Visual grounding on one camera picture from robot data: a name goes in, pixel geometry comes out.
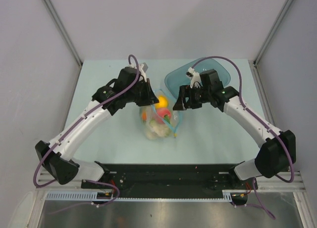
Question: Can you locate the aluminium frame rail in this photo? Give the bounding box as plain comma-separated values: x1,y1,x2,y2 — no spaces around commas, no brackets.
36,170,306,192

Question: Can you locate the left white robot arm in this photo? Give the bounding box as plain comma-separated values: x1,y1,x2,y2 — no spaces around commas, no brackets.
35,63,159,188

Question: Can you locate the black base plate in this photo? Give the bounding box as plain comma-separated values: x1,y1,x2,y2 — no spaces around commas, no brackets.
81,164,252,195

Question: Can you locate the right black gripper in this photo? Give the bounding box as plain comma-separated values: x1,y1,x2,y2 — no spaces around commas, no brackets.
173,85,211,111

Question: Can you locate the teal plastic bin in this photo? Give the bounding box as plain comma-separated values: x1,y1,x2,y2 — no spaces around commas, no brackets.
164,58,231,99

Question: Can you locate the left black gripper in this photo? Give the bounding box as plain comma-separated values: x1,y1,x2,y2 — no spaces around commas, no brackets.
126,78,159,107

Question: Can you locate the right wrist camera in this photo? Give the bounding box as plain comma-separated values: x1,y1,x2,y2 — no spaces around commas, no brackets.
186,67,201,88

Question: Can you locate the white cable duct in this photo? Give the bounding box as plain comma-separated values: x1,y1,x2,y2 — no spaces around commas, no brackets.
46,190,248,202

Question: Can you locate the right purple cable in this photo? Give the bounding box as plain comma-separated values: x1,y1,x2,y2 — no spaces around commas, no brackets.
193,56,295,219

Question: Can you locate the clear zip top bag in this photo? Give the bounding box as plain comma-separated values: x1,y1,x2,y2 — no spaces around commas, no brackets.
139,89,183,140

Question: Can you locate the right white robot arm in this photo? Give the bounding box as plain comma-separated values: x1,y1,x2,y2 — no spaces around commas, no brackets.
173,68,296,189

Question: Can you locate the purple cable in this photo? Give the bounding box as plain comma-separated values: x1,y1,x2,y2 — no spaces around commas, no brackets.
33,55,121,214
193,56,295,219

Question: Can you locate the yellow fake lemon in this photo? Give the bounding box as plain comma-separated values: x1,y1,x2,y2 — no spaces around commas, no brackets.
155,95,169,109

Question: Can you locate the red fake pepper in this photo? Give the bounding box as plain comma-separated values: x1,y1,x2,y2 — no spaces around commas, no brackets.
153,108,171,124

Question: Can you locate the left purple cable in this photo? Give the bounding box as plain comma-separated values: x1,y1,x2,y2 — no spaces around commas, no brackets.
33,55,121,214

